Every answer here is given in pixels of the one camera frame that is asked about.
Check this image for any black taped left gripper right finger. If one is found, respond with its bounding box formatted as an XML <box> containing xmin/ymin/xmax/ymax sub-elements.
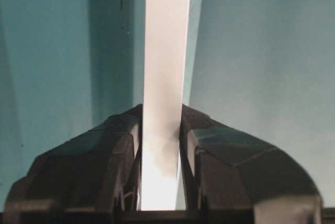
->
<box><xmin>180</xmin><ymin>106</ymin><xmax>322</xmax><ymax>223</ymax></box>

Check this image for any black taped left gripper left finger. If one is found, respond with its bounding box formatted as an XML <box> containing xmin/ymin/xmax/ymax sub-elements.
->
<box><xmin>3</xmin><ymin>105</ymin><xmax>142</xmax><ymax>223</ymax></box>

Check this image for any teal table mat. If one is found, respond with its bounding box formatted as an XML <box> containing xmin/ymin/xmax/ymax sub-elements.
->
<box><xmin>1</xmin><ymin>0</ymin><xmax>334</xmax><ymax>207</ymax></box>

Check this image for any white wooden board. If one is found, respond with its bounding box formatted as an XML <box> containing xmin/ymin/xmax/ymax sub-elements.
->
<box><xmin>141</xmin><ymin>0</ymin><xmax>190</xmax><ymax>211</ymax></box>

